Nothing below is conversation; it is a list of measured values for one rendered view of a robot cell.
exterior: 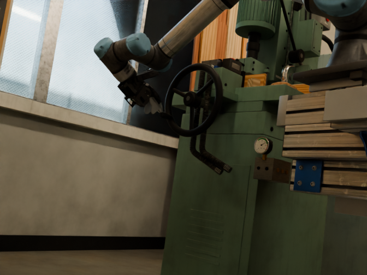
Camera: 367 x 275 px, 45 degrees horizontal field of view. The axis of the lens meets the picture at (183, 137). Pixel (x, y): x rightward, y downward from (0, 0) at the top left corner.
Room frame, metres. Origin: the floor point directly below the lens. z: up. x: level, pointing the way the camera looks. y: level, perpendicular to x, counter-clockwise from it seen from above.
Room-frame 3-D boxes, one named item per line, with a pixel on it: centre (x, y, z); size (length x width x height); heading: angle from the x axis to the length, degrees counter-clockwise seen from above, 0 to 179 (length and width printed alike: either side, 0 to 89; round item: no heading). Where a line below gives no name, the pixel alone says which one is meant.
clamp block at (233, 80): (1.78, -0.11, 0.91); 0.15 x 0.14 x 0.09; 46
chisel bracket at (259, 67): (1.93, -0.27, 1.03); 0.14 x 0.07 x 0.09; 136
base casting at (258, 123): (2.00, -0.34, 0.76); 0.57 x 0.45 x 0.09; 136
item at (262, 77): (1.84, -0.22, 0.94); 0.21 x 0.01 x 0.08; 46
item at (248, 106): (1.87, -0.21, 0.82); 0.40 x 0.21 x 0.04; 46
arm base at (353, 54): (1.14, -0.43, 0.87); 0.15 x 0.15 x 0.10
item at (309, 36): (1.96, -0.51, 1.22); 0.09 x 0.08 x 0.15; 136
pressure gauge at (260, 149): (1.58, -0.29, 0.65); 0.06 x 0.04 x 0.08; 46
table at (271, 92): (1.84, -0.17, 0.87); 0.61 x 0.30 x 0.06; 46
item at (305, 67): (1.94, -0.49, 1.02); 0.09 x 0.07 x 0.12; 46
